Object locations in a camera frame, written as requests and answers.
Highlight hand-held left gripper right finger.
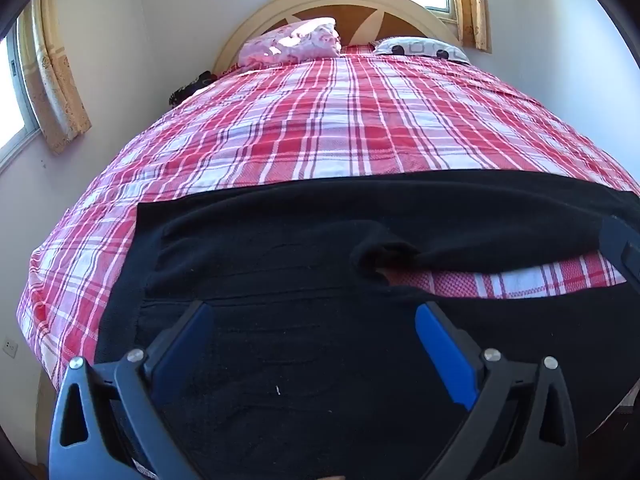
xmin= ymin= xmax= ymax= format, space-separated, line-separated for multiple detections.
xmin=416 ymin=301 xmax=582 ymax=480

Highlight black pants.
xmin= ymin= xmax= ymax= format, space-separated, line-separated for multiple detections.
xmin=95 ymin=169 xmax=640 ymax=480

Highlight beige patterned curtain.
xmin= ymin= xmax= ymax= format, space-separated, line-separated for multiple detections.
xmin=449 ymin=0 xmax=493 ymax=53
xmin=30 ymin=0 xmax=93 ymax=156

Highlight pink patterned pillow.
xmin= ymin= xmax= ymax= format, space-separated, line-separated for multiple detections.
xmin=237 ymin=17 xmax=343 ymax=68

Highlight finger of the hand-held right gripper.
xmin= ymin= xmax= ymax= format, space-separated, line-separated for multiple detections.
xmin=597 ymin=215 xmax=640 ymax=285

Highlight dark bag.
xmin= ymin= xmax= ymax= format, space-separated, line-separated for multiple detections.
xmin=167 ymin=71 xmax=218 ymax=107

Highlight red plaid bedspread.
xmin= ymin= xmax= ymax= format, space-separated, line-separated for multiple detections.
xmin=15 ymin=45 xmax=640 ymax=391

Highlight white pillow with black print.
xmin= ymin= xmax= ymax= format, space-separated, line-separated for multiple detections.
xmin=372 ymin=36 xmax=471 ymax=66

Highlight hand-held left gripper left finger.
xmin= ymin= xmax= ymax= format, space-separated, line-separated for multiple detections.
xmin=48 ymin=300 xmax=216 ymax=480

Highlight side window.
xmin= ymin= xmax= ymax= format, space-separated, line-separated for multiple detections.
xmin=0 ymin=15 xmax=42 ymax=173

